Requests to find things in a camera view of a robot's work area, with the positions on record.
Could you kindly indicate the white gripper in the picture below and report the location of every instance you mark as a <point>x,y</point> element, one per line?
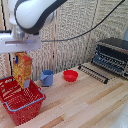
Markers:
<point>20,43</point>

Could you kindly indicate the mac and cheese carton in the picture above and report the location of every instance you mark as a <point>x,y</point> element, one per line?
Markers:
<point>23,70</point>

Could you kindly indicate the blue plastic pitcher cup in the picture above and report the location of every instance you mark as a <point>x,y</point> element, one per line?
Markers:
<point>47,78</point>

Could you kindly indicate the red shopping basket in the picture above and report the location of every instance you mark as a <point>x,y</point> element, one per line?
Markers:
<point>20,101</point>

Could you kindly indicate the red bowl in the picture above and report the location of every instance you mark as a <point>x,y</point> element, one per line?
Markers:
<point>70,75</point>

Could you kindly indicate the beige woven folding screen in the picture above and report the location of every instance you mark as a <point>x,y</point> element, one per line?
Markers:
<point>76,40</point>

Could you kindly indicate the black toaster oven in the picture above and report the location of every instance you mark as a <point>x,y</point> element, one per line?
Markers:
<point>111,56</point>

